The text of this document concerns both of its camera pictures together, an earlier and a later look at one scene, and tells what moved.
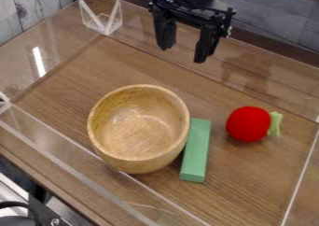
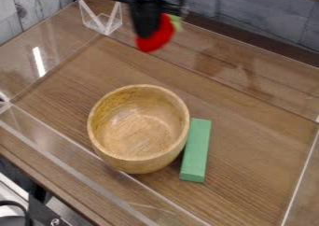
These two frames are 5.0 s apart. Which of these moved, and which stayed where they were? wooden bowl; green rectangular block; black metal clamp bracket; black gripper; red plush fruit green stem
Moved: red plush fruit green stem; black gripper
Stayed: green rectangular block; wooden bowl; black metal clamp bracket
